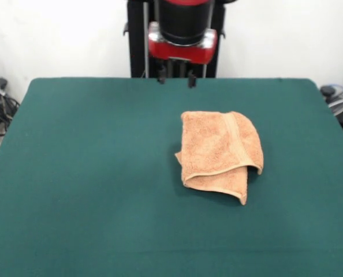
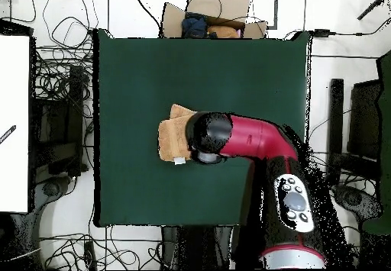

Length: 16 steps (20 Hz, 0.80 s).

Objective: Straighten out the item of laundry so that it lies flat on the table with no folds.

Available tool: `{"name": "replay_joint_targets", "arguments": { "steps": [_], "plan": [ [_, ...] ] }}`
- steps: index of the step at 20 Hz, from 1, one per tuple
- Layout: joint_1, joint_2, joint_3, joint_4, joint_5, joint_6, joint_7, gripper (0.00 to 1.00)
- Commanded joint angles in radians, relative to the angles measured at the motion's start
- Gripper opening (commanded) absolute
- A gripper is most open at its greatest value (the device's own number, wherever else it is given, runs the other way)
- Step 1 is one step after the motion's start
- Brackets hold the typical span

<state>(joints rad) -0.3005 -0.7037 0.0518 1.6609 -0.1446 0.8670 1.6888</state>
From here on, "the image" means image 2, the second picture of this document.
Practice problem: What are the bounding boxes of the tan terry towel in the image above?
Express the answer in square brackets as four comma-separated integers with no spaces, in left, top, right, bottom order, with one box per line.
[157,103,199,166]

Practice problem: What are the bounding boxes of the orange cloth item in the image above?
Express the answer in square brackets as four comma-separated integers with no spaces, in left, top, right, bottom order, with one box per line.
[207,24,241,39]

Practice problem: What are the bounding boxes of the dark green table cloth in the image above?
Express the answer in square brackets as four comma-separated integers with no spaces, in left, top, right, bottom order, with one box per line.
[92,28,311,227]

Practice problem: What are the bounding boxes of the dark blue garment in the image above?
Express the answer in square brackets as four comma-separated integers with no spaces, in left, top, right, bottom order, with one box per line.
[181,11,210,39]

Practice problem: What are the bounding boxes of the brown cardboard box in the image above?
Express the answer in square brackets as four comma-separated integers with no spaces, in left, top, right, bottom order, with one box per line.
[160,0,269,40]

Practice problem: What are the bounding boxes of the black upright bar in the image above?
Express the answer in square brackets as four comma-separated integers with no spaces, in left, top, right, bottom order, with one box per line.
[325,78,345,188]

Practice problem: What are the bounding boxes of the black power strip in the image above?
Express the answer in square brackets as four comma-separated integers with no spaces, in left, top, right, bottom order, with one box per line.
[83,240,97,270]

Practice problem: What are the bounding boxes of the white board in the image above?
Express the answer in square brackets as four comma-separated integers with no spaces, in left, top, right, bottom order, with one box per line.
[0,34,31,214]

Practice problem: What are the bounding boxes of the green cloth drape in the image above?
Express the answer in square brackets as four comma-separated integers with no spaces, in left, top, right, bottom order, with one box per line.
[361,49,391,235]

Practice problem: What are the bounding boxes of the dark slim rod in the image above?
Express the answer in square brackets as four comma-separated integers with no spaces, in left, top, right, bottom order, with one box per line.
[356,0,390,21]

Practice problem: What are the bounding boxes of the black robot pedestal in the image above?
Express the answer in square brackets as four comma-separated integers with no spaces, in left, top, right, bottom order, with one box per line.
[160,225,233,270]

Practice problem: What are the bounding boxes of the black stand frame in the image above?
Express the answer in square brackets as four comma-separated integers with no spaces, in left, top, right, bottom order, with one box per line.
[31,64,89,177]

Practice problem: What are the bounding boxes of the grey angled frame bar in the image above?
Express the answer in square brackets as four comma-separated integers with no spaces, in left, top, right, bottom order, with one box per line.
[265,0,280,30]

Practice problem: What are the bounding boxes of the black cable tangle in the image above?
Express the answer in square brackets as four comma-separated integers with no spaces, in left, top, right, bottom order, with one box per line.
[33,0,100,101]
[305,151,367,269]
[39,224,163,270]

